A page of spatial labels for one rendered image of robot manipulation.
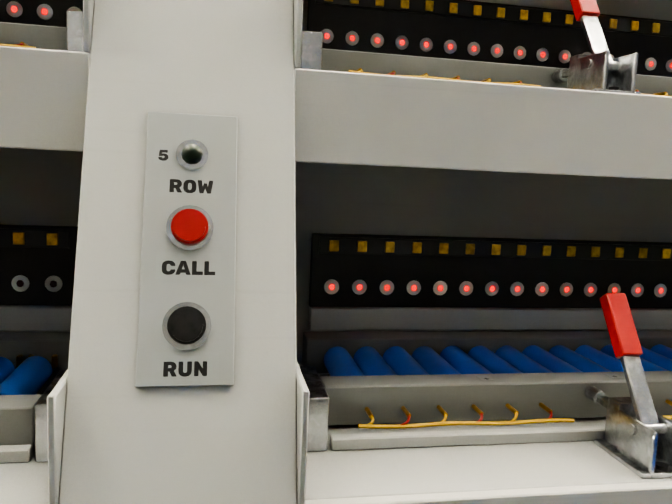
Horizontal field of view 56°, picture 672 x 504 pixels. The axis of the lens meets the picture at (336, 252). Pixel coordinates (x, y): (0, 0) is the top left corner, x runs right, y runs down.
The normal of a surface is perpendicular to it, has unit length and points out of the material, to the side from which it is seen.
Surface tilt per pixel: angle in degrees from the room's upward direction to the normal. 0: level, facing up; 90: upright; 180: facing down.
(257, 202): 90
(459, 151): 111
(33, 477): 21
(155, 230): 90
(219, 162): 90
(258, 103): 90
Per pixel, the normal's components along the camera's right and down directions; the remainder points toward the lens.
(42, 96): 0.18, 0.14
